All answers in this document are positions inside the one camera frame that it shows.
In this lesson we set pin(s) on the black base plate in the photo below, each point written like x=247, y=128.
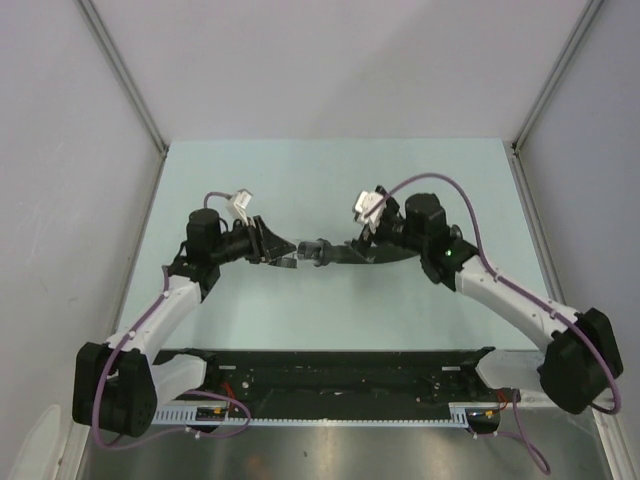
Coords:
x=430, y=377

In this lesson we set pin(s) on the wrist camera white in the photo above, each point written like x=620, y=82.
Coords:
x=237, y=205
x=368, y=209

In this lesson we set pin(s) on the aluminium corner post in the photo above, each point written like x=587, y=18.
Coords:
x=117, y=64
x=560, y=67

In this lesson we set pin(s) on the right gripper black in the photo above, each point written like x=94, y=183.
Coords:
x=364, y=243

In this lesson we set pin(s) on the right aluminium corner post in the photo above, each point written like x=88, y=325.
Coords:
x=560, y=67

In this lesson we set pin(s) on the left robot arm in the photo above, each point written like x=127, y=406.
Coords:
x=118, y=386

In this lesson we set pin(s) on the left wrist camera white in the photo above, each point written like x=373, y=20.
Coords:
x=237, y=205

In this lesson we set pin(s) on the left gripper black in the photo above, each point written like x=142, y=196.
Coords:
x=270, y=246

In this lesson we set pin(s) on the grey slotted cable duct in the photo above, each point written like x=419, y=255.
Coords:
x=452, y=415

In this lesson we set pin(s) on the clear plastic elbow fitting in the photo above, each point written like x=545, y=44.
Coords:
x=304, y=251

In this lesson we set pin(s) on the left aluminium corner post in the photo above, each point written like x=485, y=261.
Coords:
x=117, y=64

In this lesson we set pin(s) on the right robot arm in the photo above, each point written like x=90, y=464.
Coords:
x=581, y=359

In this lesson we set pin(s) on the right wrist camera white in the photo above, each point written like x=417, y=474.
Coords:
x=368, y=209

